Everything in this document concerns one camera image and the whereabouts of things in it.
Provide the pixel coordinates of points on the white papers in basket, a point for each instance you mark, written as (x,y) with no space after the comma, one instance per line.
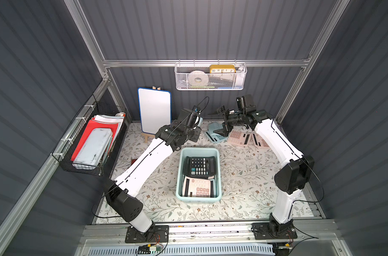
(118,119)

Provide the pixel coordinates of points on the mint green storage box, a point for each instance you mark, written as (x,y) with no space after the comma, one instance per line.
(200,152)

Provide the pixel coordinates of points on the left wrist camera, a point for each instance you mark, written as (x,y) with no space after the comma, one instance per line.
(199,119)

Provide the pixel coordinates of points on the red folder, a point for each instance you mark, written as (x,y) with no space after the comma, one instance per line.
(92,124)

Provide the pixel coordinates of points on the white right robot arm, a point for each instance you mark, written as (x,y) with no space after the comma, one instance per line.
(296,168)

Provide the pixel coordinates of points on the black calculator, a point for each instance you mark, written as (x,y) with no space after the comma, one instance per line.
(199,167)

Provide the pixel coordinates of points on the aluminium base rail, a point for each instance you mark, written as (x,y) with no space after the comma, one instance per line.
(313,237)

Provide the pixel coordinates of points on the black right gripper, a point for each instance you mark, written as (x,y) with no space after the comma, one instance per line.
(228,120)

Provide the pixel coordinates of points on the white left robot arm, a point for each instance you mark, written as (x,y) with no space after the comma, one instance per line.
(121,193)

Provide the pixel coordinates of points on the teal calculator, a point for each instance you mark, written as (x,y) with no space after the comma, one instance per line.
(216,138)

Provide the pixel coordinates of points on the yellow clock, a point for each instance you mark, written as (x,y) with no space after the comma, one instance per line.
(222,69)

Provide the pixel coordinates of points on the white wire wall basket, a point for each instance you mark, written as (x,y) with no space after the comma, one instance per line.
(217,82)

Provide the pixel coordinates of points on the blue framed whiteboard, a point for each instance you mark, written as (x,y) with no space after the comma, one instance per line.
(163,110)

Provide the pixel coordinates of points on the pink calculator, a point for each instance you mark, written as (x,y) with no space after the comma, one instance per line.
(259,141)
(240,138)
(193,187)

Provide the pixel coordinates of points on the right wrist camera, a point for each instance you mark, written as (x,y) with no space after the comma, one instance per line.
(246,104)

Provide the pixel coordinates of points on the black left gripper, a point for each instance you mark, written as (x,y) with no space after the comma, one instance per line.
(195,128)

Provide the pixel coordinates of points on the black wire side basket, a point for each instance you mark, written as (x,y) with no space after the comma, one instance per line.
(68,144)

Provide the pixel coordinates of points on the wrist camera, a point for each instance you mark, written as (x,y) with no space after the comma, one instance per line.
(199,119)
(246,104)

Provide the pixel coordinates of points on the white tape roll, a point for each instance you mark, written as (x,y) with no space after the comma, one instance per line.
(198,78)

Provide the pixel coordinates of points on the light grey pencil case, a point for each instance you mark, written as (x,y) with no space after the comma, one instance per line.
(94,149)

